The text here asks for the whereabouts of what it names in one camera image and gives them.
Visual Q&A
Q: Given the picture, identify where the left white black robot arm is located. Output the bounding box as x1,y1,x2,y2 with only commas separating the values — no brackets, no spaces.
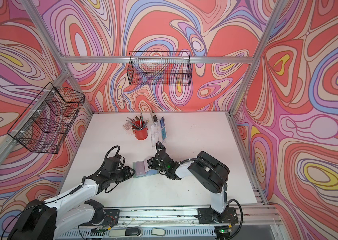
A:
7,146,136,240

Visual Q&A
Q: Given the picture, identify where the left black wire basket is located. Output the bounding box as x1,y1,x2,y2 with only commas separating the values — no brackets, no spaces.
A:
7,82,85,154

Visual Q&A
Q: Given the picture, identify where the pink calculator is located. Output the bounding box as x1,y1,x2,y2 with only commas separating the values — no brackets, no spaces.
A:
123,121,133,131

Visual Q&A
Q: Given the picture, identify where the mint green card wallet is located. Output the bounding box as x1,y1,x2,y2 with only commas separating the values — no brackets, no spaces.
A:
133,161,159,178

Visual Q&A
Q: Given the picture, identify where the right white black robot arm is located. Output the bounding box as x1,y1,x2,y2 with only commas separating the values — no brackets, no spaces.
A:
147,142,243,226

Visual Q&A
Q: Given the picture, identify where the red pen cup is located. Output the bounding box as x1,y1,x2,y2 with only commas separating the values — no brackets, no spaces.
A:
133,126,148,141

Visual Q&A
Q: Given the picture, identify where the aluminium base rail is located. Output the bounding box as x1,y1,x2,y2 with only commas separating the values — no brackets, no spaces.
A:
53,204,289,240

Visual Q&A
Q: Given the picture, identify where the back black wire basket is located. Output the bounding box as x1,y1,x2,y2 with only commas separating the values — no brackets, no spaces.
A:
127,50,193,86

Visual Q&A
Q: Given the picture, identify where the black wire basket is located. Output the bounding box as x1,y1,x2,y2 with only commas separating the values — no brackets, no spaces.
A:
7,82,85,154
127,50,193,86

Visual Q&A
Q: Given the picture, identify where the clear acrylic card holder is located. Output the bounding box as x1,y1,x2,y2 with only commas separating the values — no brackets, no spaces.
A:
150,119,166,150

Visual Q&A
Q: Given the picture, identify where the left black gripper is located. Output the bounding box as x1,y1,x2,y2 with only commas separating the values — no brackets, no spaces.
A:
109,165,138,184

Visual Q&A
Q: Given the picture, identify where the blue VIP card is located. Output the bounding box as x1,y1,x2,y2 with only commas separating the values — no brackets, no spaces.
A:
160,117,165,129

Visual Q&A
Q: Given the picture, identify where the red card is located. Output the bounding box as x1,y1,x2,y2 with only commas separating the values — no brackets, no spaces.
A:
134,161,146,178

